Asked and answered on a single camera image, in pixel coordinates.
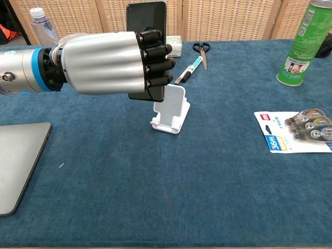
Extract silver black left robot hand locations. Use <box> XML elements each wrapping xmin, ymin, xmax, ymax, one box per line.
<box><xmin>41</xmin><ymin>29</ymin><xmax>177</xmax><ymax>102</ymax></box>

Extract black smartphone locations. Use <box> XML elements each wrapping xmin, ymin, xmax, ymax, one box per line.
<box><xmin>126</xmin><ymin>1</ymin><xmax>168</xmax><ymax>103</ymax></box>

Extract white phone stand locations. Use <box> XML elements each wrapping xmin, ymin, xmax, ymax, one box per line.
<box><xmin>149</xmin><ymin>83</ymin><xmax>191</xmax><ymax>135</ymax></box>

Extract clear plastic water bottle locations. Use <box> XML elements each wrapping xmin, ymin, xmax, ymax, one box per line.
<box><xmin>29</xmin><ymin>7</ymin><xmax>61</xmax><ymax>46</ymax></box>

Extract white pastel tissue pack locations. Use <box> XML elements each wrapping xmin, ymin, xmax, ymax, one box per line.
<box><xmin>165</xmin><ymin>35</ymin><xmax>183</xmax><ymax>58</ymax></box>

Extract white green marker pen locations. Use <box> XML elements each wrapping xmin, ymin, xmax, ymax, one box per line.
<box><xmin>181</xmin><ymin>56</ymin><xmax>203</xmax><ymax>84</ymax></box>

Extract orange black object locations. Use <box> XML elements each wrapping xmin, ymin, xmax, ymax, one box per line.
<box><xmin>0</xmin><ymin>23</ymin><xmax>19</xmax><ymax>45</ymax></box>

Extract blue table cloth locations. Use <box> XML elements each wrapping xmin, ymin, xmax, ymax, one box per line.
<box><xmin>0</xmin><ymin>38</ymin><xmax>332</xmax><ymax>248</ymax></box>

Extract woven rattan folding screen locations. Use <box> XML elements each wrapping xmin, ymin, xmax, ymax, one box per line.
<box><xmin>8</xmin><ymin>0</ymin><xmax>319</xmax><ymax>45</ymax></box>

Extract grey closed laptop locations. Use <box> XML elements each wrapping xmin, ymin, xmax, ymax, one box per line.
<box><xmin>0</xmin><ymin>122</ymin><xmax>52</xmax><ymax>217</ymax></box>

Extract green chips can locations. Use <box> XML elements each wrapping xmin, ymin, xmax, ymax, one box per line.
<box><xmin>275</xmin><ymin>0</ymin><xmax>332</xmax><ymax>87</ymax></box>

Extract correction tape blister pack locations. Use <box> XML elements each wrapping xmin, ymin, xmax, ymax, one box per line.
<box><xmin>253</xmin><ymin>108</ymin><xmax>332</xmax><ymax>154</ymax></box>

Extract black object behind can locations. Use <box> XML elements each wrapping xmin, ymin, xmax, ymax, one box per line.
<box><xmin>314</xmin><ymin>33</ymin><xmax>332</xmax><ymax>59</ymax></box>

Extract black handled scissors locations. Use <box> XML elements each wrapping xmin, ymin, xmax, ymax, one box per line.
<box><xmin>192</xmin><ymin>41</ymin><xmax>211</xmax><ymax>71</ymax></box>

